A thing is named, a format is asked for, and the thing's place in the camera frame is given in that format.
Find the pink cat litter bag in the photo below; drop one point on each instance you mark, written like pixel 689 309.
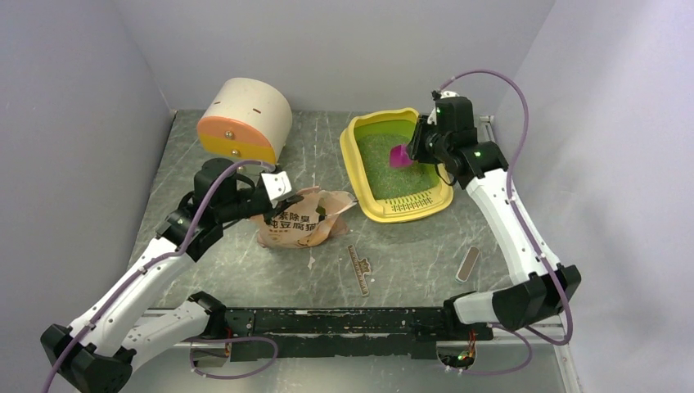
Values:
pixel 307 223

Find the torn bag top strip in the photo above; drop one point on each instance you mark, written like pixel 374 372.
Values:
pixel 362 268

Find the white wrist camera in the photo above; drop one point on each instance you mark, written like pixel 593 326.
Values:
pixel 440 94
pixel 278 186

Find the yellow green litter box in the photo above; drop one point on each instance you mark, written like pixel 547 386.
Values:
pixel 390 194

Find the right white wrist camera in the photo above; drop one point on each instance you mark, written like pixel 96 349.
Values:
pixel 440 94

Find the white orange cylindrical bin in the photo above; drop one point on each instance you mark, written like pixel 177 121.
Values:
pixel 247 120

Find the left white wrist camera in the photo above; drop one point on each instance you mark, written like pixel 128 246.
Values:
pixel 278 186

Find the magenta plastic scoop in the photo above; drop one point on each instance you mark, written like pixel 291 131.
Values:
pixel 399 156

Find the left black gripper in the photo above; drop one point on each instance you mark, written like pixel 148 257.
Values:
pixel 284 204

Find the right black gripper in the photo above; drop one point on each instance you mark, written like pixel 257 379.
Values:
pixel 416 152

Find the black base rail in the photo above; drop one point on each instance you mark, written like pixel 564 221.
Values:
pixel 418 332

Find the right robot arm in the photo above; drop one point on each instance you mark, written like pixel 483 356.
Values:
pixel 541 285

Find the small white grey clip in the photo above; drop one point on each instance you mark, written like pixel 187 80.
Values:
pixel 467 264

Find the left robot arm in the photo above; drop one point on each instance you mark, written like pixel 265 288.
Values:
pixel 101 349

